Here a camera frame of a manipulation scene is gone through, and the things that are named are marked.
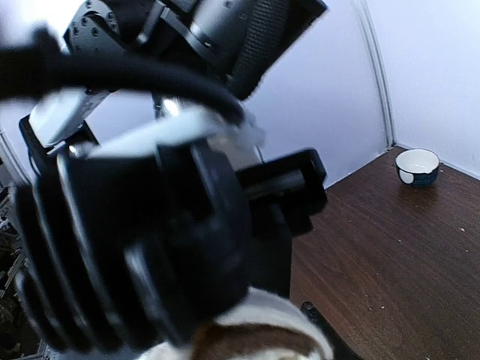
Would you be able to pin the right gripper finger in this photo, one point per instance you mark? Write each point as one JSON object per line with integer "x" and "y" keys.
{"x": 341, "y": 349}

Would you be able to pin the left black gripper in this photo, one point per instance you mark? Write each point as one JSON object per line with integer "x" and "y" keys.
{"x": 129, "y": 251}

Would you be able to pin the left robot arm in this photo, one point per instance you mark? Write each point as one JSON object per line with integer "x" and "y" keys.
{"x": 210, "y": 53}

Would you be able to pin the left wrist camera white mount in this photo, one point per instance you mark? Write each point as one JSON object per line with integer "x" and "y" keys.
{"x": 122, "y": 112}

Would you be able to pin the cream and brown sock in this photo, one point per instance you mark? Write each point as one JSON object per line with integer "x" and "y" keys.
{"x": 262, "y": 326}

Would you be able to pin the dark bowl white inside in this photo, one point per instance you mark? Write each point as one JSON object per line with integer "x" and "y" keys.
{"x": 418, "y": 168}

